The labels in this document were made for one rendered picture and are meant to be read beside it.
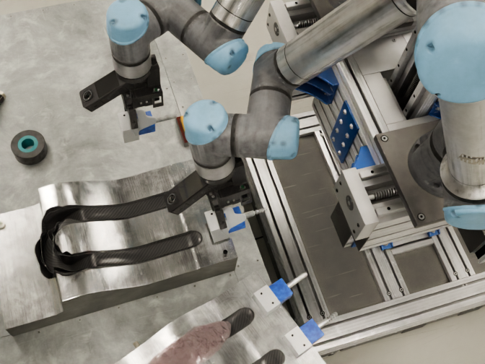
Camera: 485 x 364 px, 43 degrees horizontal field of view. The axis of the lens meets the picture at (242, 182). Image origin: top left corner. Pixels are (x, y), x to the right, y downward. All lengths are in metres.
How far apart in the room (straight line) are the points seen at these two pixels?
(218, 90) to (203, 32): 1.51
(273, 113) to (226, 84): 1.63
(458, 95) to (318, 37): 0.28
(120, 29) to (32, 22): 0.73
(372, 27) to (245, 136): 0.27
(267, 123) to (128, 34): 0.30
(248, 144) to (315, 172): 1.24
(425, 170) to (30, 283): 0.86
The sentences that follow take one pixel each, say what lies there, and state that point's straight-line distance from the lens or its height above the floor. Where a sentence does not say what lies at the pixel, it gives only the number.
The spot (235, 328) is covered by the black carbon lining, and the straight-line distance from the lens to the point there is 1.35.
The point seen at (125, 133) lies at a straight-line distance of 1.43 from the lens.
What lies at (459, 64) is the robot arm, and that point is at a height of 1.59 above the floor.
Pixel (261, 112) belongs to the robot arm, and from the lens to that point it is 1.05.
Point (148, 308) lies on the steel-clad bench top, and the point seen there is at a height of 0.80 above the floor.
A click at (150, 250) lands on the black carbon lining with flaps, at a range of 1.38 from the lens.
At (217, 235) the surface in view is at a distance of 1.33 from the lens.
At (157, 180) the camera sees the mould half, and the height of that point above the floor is 0.89.
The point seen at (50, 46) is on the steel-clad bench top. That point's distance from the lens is 1.79.
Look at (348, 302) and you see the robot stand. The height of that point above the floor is 0.21.
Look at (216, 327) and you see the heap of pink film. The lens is 1.32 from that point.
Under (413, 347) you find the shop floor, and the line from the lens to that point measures 2.35.
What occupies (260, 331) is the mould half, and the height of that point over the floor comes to 0.86.
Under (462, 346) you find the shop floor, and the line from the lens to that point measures 2.42.
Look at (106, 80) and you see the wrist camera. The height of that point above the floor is 1.11.
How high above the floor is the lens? 2.16
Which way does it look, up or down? 63 degrees down
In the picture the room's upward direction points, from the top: 10 degrees clockwise
